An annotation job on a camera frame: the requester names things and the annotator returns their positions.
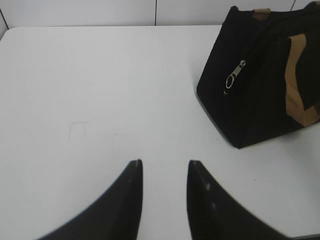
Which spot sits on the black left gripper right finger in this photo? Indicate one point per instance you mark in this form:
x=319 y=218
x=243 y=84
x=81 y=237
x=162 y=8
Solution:
x=213 y=214

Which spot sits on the black bag with tan handles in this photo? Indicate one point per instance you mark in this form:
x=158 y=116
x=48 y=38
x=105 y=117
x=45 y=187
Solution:
x=278 y=90

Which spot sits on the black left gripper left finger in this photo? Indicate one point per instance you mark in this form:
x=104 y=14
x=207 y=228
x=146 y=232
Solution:
x=115 y=215

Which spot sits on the silver zipper pull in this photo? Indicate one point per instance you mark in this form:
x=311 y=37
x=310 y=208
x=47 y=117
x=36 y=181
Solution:
x=229 y=82

